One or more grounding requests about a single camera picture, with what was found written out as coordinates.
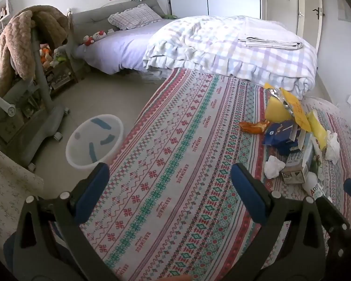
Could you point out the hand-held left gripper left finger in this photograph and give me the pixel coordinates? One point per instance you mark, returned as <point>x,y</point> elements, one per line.
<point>93,193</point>

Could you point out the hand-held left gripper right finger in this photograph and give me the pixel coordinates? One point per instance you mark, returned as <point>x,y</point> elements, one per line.
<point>248,193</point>

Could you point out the white plastic bin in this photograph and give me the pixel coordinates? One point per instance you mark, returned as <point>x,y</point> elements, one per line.
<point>84,146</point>

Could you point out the blue snack packet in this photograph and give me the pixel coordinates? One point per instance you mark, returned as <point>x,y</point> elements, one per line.
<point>276,136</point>

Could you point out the crumpled white tissue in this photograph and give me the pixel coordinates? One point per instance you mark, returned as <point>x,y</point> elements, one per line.
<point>273,166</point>
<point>332,147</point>

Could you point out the white plastic bottle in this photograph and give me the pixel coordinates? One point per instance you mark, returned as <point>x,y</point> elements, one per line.
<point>311,183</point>

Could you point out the small printed packet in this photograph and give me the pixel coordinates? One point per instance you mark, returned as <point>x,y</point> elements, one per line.
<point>318,159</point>

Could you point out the white drink carton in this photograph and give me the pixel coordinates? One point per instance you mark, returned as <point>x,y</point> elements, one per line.
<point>295,164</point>

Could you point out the orange wrapper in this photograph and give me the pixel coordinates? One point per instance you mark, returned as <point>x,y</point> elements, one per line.
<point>251,128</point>

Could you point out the yellow plastic bag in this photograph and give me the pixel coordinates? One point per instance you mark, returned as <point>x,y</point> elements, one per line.
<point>317,128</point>

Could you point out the patterned striped blanket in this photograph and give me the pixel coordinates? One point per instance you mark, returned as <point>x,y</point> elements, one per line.
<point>178,166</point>

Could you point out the floral cloth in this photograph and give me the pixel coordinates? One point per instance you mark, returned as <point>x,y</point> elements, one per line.
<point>8,187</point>

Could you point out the yellow foil snack packet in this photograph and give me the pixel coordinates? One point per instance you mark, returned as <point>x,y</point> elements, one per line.
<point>295,108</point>

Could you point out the grey wheeled chair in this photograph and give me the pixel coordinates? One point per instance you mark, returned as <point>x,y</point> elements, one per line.
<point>44,93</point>

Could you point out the dark nightstand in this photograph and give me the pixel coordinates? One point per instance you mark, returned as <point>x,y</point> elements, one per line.
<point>61,76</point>

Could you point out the pile of plush toys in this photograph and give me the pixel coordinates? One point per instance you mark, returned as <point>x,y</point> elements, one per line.
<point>46,55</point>

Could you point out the bed with lilac sheet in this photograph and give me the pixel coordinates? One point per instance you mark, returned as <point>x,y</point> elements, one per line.
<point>125,49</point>

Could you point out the checked quilt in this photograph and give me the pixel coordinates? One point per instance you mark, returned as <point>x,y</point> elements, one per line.
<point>207,44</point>

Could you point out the red white cat plush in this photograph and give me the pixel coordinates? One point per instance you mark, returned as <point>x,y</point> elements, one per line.
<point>95,36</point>

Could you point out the brown fleece blanket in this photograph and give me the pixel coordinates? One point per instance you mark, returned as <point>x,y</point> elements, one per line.
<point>17,41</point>

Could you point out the grey headboard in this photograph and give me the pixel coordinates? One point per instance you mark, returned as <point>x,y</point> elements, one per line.
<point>90,17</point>

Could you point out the checked pillow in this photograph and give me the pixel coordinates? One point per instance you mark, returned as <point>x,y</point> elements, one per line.
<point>134,16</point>

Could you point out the small green toy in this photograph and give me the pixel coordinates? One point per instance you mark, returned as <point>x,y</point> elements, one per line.
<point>168,16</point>

